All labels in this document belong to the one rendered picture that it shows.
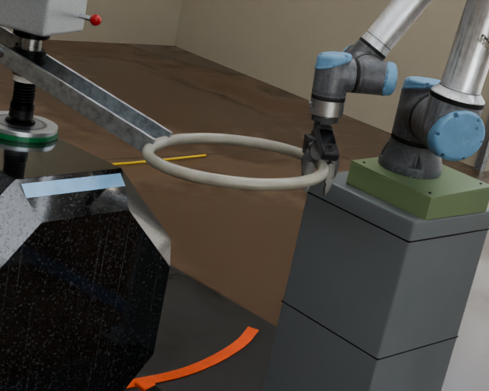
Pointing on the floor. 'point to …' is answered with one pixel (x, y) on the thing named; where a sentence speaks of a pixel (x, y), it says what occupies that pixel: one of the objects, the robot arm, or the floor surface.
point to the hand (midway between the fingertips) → (316, 190)
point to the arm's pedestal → (372, 295)
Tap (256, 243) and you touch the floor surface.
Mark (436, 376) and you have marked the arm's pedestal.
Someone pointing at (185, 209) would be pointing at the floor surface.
